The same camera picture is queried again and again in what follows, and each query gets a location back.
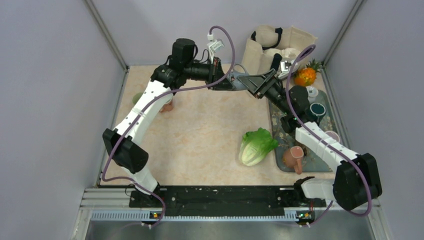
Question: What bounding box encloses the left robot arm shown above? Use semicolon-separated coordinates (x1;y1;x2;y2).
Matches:
102;34;230;207

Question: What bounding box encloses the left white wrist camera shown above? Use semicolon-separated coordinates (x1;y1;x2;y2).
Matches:
206;33;225;55

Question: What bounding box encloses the toy pineapple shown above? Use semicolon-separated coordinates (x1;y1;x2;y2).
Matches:
294;58;324;87

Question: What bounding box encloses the dark teal mug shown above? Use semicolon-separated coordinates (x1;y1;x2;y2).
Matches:
305;102;327;125

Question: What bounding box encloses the white grey mug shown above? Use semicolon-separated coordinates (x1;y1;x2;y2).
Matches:
306;85;319;104

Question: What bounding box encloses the grey blue mug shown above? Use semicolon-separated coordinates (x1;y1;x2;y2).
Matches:
227;63;249;91

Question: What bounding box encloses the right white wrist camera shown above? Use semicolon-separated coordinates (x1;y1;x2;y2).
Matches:
277;60;292;80

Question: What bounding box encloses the toy lettuce head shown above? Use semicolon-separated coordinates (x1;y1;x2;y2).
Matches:
238;127;279;166

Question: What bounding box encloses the pink mug small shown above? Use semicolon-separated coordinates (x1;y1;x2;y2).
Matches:
159;101;174;113

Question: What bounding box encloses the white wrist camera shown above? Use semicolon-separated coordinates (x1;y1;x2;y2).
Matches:
277;60;292;80
206;33;225;55

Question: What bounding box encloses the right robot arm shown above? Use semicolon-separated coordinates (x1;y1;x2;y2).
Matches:
230;69;383;211

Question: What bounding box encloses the mauve cup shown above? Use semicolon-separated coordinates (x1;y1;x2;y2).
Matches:
325;130;341;143

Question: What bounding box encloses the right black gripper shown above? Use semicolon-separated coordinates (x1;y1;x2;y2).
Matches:
237;69;292;116

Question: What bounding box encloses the pink mug large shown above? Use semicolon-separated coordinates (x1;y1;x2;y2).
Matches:
282;146;304;175

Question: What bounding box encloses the beige canvas tote bag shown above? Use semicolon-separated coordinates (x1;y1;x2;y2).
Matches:
241;25;317;75

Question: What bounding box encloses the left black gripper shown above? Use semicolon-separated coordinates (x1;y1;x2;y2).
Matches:
184;56;236;91

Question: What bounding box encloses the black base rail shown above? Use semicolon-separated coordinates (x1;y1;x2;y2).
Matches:
129;185;327;217

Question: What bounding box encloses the light green mug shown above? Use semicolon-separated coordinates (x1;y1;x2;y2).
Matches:
131;92;144;106

